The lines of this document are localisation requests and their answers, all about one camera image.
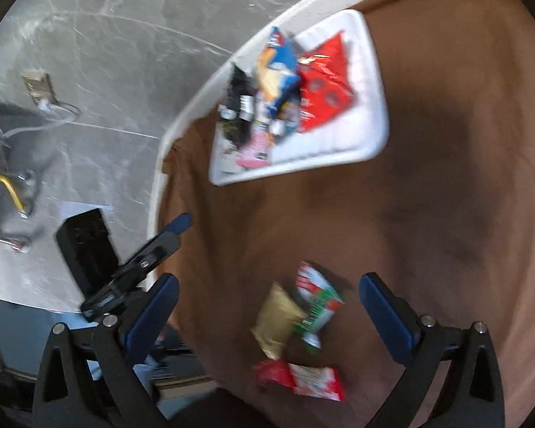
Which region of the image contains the green white seaweed snack packet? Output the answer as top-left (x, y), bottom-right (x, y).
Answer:
top-left (296, 262), bottom-right (344, 352)

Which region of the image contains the red white fruit snack packet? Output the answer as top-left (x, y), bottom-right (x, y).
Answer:
top-left (254, 360), bottom-right (346, 402)

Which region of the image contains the gold snack packet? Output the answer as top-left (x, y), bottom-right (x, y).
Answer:
top-left (251, 282), bottom-right (306, 360)

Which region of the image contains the pink snack packet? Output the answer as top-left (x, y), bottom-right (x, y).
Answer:
top-left (236, 129), bottom-right (271, 169)

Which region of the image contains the black snack packet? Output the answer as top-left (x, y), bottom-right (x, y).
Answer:
top-left (218, 64), bottom-right (255, 149)

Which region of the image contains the brown tablecloth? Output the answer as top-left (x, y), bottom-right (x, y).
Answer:
top-left (159, 0), bottom-right (535, 427)

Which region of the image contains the blue yellow snack bag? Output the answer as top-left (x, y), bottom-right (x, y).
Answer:
top-left (256, 26), bottom-right (300, 118)

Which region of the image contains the large red snack bag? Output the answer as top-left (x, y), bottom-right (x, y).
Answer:
top-left (297, 31), bottom-right (355, 133)

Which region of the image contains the white plastic tray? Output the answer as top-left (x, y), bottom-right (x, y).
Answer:
top-left (209, 10), bottom-right (388, 185)

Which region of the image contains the white power cable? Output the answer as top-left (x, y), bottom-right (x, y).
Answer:
top-left (1, 100), bottom-right (83, 139)

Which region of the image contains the gold wall socket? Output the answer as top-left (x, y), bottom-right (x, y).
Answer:
top-left (21, 71), bottom-right (56, 105)

